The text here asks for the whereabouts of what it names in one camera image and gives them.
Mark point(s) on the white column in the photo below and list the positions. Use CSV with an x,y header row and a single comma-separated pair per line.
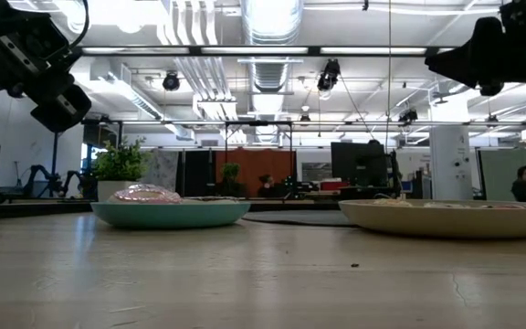
x,y
450,155

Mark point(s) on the grey patterned panel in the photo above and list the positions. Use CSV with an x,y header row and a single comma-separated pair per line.
x,y
160,171

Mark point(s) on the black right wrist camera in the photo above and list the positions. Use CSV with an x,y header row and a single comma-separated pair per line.
x,y
516,16

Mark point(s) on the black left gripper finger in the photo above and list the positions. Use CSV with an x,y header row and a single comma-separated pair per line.
x,y
39,50
62,109

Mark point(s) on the black monitor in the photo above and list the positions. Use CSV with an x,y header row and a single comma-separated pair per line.
x,y
356,160

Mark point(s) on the black overhead beam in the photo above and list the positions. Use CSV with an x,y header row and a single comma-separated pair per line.
x,y
313,50

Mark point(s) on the black partition panel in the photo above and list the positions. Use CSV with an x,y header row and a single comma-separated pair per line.
x,y
196,173

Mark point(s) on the orange partition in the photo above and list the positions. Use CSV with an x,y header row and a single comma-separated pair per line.
x,y
256,164

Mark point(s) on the small green plant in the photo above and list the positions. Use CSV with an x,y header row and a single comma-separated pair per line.
x,y
231,173

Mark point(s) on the large pink frosted donut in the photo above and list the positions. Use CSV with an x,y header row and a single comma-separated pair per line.
x,y
144,194

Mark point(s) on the silver ventilation duct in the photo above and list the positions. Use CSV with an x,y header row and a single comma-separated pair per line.
x,y
272,20

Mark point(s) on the black ceiling spot lamp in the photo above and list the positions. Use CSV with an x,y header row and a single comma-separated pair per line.
x,y
171,81
305,118
408,115
329,75

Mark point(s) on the teal bowl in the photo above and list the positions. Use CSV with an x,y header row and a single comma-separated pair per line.
x,y
167,215

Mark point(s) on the red box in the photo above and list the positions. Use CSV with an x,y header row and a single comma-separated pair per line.
x,y
333,185

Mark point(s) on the cream bowl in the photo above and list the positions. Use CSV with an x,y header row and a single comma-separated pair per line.
x,y
450,221

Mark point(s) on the green plant in white pot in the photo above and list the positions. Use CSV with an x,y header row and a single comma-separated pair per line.
x,y
119,162

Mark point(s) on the pale green partition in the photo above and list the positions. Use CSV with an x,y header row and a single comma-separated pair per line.
x,y
500,173

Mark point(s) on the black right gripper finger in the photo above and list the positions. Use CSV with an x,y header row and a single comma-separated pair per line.
x,y
457,64

